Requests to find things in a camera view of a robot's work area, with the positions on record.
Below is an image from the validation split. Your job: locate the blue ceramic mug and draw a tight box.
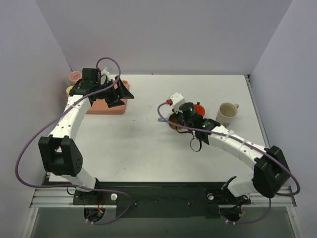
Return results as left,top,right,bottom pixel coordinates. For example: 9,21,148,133
158,112,182,130

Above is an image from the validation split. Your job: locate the orange ceramic mug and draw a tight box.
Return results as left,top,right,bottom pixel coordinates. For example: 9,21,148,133
194,102,206,117

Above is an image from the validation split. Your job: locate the pink ceramic mug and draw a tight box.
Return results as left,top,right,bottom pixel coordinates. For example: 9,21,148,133
68,71,82,85

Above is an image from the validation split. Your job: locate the yellow ceramic mug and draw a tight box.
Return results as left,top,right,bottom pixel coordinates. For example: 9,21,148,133
66,86,73,97

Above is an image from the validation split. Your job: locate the cream coral-pattern mug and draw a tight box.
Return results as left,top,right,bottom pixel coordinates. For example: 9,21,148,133
216,103,239,127

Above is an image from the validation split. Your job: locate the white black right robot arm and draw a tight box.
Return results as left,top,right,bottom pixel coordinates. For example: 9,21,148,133
167,100,290,203

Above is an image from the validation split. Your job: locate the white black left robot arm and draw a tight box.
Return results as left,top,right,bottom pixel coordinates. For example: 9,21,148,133
38,68,134,204

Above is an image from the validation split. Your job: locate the salmon pink plastic tray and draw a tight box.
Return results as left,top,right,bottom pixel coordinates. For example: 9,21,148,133
86,79,134,115

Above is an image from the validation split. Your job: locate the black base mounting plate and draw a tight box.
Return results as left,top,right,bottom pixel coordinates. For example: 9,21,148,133
73,182,251,221

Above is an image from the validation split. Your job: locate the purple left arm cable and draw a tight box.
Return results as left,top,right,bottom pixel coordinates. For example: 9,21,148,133
15,57,132,226

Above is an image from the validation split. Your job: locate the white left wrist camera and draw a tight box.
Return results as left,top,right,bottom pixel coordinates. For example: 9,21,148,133
101,66,112,77

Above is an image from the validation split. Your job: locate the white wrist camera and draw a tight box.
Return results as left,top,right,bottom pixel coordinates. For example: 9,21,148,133
101,66,112,77
167,92,186,112

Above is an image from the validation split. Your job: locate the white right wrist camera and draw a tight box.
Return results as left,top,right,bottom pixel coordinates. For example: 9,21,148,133
167,92,186,112

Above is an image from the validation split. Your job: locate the aluminium right side rail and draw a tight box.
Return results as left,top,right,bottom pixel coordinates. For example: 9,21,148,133
244,74,270,147

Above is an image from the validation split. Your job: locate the aluminium rail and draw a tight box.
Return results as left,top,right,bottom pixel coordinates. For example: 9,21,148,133
30,186,296,208
244,74,270,147

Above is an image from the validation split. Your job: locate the aluminium front rail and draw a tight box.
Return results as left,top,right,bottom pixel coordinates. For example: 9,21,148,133
30,186,296,208

